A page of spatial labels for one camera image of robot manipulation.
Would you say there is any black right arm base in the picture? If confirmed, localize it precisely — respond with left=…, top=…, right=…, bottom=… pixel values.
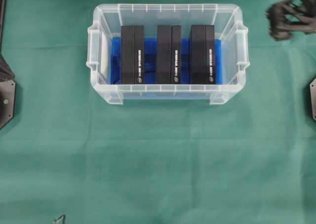
left=310, top=78, right=316, bottom=121

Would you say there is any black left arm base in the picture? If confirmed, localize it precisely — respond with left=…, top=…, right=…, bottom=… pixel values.
left=0, top=55, right=16, bottom=129

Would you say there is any blue cloth case liner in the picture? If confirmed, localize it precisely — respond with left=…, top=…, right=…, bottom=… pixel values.
left=111, top=37, right=223, bottom=85

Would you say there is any small metal clip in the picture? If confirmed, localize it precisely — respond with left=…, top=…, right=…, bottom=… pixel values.
left=53, top=215, right=66, bottom=224

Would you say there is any black box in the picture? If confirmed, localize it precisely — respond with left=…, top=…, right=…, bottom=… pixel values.
left=120, top=26, right=145, bottom=85
left=156, top=25, right=182, bottom=84
left=190, top=25, right=216, bottom=85

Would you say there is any clear plastic storage case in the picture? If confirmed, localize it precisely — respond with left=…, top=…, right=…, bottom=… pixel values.
left=86, top=3, right=250, bottom=105

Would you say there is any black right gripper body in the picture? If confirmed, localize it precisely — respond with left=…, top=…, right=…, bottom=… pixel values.
left=266, top=0, right=316, bottom=41

